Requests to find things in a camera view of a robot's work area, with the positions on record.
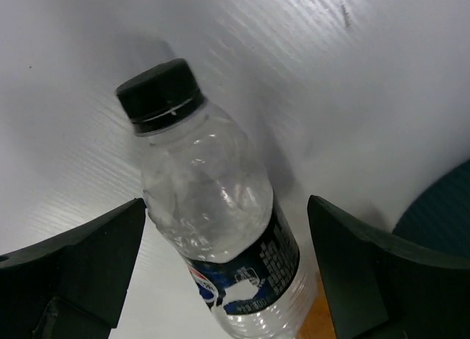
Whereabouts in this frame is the small orange bottle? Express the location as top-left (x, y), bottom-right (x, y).
top-left (296, 272), bottom-right (336, 339)

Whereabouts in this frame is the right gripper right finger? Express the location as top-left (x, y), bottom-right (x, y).
top-left (307, 196), bottom-right (469, 338)

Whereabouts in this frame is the clear pepsi bottle black cap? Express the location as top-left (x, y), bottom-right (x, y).
top-left (116, 59), bottom-right (317, 338)

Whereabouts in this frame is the dark teal plastic bin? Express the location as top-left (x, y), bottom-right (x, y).
top-left (393, 161), bottom-right (469, 258)

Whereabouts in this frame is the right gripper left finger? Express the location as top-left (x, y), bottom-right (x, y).
top-left (1, 199), bottom-right (145, 338)

